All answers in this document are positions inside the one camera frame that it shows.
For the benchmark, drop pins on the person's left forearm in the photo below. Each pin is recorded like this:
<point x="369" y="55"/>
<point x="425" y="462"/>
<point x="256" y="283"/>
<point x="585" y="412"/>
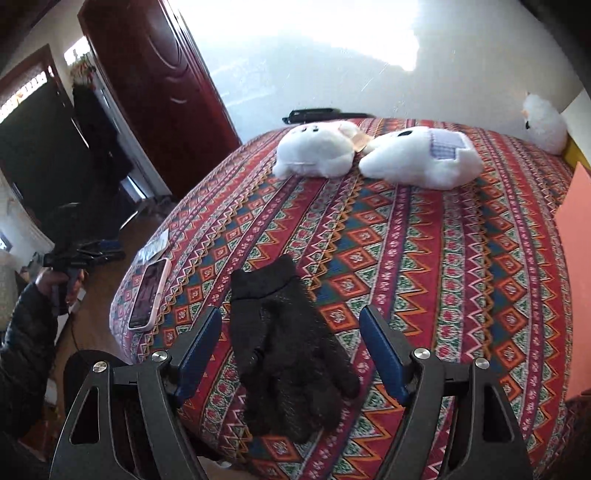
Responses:
<point x="25" y="350"/>

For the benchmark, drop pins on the black slim object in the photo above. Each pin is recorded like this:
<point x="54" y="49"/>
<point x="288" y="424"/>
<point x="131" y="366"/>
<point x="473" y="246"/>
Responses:
<point x="318" y="114"/>

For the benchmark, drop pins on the white plush with checked patch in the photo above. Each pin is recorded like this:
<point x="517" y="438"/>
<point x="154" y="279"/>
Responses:
<point x="415" y="161"/>

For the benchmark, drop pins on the fluffy white plush toy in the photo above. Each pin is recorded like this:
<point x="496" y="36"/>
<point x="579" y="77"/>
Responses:
<point x="545" y="124"/>

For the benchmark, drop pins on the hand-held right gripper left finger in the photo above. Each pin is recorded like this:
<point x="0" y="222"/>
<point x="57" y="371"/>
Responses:
<point x="203" y="341"/>

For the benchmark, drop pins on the salmon pink box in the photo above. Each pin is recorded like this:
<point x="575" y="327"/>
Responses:
<point x="577" y="277"/>

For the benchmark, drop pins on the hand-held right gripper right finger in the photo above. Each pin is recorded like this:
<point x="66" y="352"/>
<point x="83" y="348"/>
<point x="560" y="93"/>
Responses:
<point x="383" y="350"/>

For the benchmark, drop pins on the patterned woven tablecloth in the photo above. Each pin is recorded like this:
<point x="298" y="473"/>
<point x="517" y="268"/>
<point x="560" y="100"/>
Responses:
<point x="438" y="286"/>

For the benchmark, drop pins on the person's left hand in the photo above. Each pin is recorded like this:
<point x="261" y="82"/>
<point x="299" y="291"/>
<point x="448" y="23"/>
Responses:
<point x="46" y="282"/>

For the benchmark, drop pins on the clear plastic packet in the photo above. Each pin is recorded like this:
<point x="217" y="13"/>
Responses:
<point x="154" y="247"/>

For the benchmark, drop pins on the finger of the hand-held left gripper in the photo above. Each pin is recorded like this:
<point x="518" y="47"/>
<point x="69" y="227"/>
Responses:
<point x="108" y="255"/>
<point x="104" y="243"/>

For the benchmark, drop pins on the dark red wooden door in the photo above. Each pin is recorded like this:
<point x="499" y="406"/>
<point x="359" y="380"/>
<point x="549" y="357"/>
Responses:
<point x="171" y="92"/>

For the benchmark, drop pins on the yellow and white box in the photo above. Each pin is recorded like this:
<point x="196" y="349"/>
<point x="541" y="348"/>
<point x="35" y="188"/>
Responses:
<point x="579" y="147"/>

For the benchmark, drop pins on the smartphone in pink case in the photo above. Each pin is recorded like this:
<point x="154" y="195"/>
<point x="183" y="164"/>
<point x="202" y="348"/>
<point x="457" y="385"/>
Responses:
<point x="148" y="295"/>

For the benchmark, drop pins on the black knit glove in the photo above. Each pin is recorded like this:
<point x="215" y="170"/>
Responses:
<point x="281" y="350"/>

